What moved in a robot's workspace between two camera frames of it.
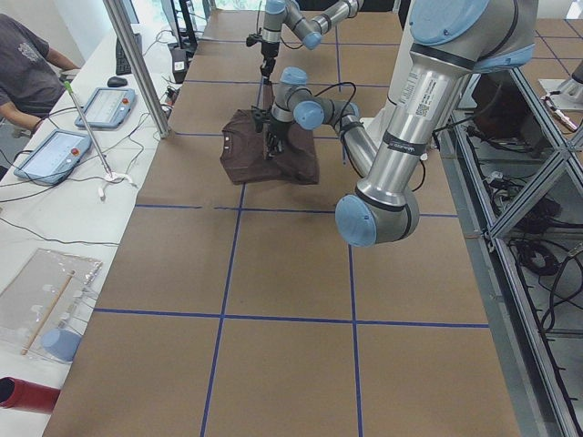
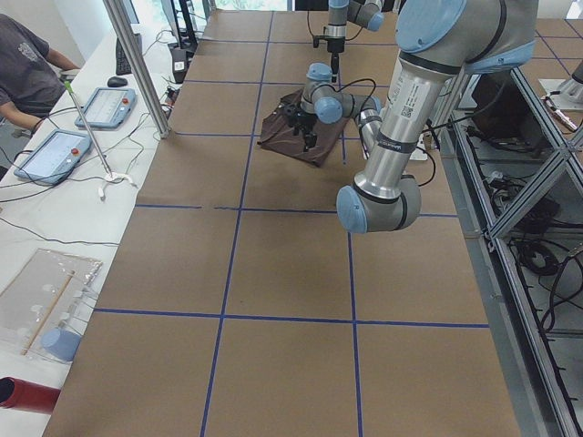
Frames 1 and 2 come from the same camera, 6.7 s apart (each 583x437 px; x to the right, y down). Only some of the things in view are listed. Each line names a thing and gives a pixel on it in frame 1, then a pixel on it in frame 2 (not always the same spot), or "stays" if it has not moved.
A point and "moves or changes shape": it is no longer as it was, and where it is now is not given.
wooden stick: x=48 y=314 stays
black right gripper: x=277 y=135 → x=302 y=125
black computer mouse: x=117 y=82 stays
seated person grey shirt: x=30 y=75 stays
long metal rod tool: x=68 y=87 stays
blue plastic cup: x=61 y=343 stays
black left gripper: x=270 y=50 → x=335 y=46
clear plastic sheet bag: x=46 y=306 stays
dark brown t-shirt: x=244 y=159 moves or changes shape
